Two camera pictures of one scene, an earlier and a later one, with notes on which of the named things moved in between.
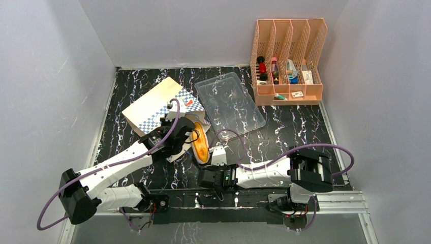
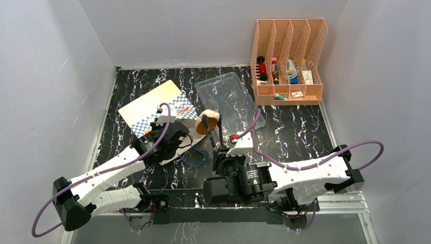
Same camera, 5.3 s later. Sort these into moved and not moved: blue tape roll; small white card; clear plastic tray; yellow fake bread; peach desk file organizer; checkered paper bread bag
Moved: yellow fake bread; checkered paper bread bag
Not moved: small white card; blue tape roll; peach desk file organizer; clear plastic tray
